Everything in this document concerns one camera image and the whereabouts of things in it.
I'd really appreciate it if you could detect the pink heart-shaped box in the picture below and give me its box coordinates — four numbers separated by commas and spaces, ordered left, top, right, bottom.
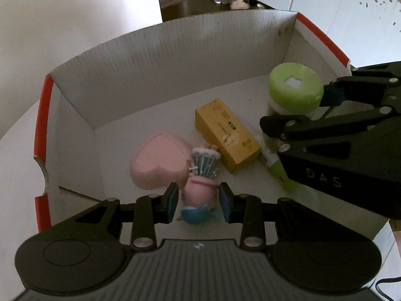
130, 132, 193, 190

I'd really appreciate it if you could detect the black cable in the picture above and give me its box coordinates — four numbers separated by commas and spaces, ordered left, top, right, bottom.
374, 277, 401, 301

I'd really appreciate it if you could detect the yellow box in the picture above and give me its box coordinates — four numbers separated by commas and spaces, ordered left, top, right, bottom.
195, 98, 261, 174

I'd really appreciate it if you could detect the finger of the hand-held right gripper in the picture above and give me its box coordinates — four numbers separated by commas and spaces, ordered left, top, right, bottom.
259, 104, 401, 153
324, 63, 401, 108

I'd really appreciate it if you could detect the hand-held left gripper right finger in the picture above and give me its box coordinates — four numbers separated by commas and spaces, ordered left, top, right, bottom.
219, 182, 343, 253

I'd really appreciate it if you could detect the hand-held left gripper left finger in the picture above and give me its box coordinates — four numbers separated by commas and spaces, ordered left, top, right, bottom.
52, 182, 180, 253

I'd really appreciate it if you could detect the white and green marker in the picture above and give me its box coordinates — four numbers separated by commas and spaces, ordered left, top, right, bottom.
259, 146, 310, 200

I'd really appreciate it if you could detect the red cardboard box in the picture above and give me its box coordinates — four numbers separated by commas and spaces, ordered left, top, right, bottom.
33, 9, 390, 248

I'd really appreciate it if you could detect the green-lid jar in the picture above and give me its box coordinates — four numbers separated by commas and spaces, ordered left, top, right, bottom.
265, 63, 325, 151

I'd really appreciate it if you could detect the pink and blue doll figurine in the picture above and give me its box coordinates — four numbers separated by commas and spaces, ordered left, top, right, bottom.
177, 144, 221, 225

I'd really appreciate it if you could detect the stickered white sideboard cabinet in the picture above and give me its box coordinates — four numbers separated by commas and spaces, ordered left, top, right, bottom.
290, 0, 401, 69

